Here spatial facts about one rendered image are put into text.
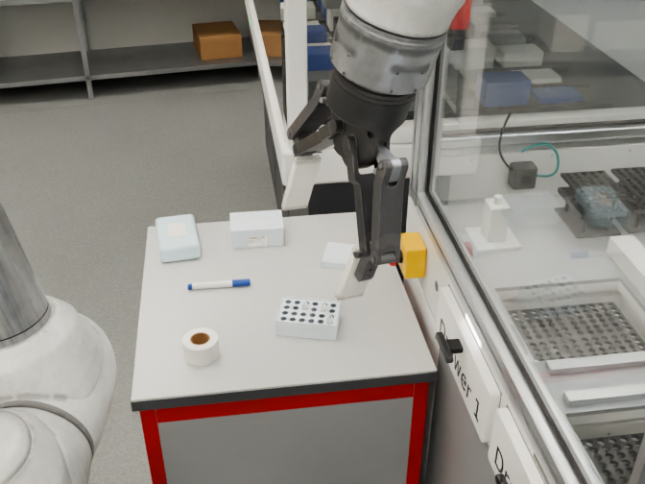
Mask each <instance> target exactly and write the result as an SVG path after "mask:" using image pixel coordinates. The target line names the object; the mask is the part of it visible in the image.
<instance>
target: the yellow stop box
mask: <svg viewBox="0 0 645 484"><path fill-rule="evenodd" d="M426 253H427V250H426V247H425V245H424V243H423V241H422V239H421V237H420V235H419V233H418V232H406V233H401V240H400V258H399V261H397V262H398V265H399V267H400V270H401V272H402V275H403V277H404V278H423V277H424V275H425V264H426Z"/></svg>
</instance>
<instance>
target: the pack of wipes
mask: <svg viewBox="0 0 645 484"><path fill-rule="evenodd" d="M155 226H156V234H157V242H158V248H159V256H160V260H161V261H162V262H172V261H180V260H186V259H193V258H199V257H200V256H201V245H200V240H199V235H198V231H197V226H196V223H195V218H194V216H193V215H192V214H185V215H178V216H170V217H161V218H157V219H156V220H155Z"/></svg>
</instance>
